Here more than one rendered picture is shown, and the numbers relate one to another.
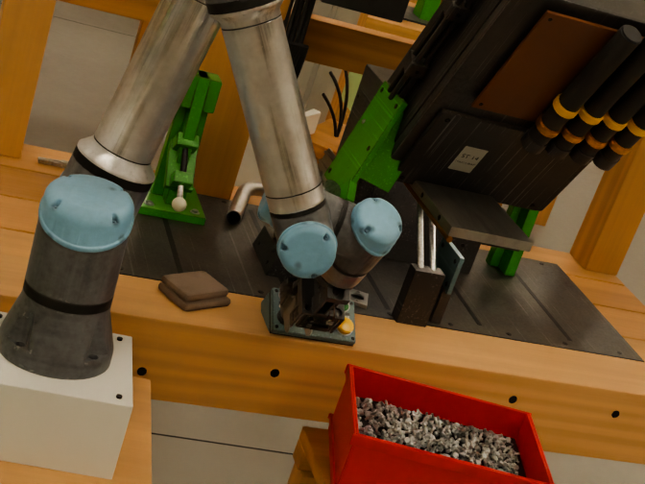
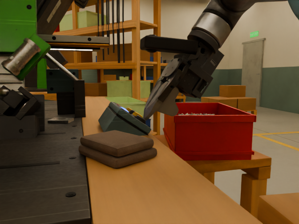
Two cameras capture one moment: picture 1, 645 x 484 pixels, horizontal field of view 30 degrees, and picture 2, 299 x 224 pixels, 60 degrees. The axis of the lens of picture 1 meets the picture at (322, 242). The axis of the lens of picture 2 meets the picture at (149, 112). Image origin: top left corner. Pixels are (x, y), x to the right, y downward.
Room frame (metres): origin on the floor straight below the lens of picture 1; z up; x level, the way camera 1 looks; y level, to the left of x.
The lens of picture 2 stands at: (1.69, 0.55, 1.02)
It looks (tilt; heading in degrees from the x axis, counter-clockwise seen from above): 8 degrees down; 276
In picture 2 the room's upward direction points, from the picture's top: straight up
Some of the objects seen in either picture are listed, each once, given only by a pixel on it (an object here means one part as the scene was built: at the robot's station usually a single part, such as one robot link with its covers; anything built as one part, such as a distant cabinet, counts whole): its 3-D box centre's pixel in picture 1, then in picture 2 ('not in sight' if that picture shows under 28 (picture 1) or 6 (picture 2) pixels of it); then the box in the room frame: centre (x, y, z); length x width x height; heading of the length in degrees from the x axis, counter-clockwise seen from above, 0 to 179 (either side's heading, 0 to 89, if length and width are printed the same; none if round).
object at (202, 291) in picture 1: (196, 290); (116, 146); (1.78, 0.17, 0.91); 0.10 x 0.08 x 0.03; 140
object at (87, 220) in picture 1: (82, 235); not in sight; (1.39, 0.30, 1.12); 0.13 x 0.12 x 0.14; 10
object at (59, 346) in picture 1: (61, 318); not in sight; (1.38, 0.29, 1.01); 0.15 x 0.15 x 0.10
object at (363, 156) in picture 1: (380, 144); (11, 10); (2.08, -0.04, 1.17); 0.13 x 0.12 x 0.20; 112
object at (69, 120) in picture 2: (356, 298); (61, 120); (1.99, -0.09, 0.90); 0.06 x 0.04 x 0.01; 2
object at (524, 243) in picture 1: (451, 196); (39, 43); (2.10, -0.20, 1.11); 0.39 x 0.16 x 0.03; 22
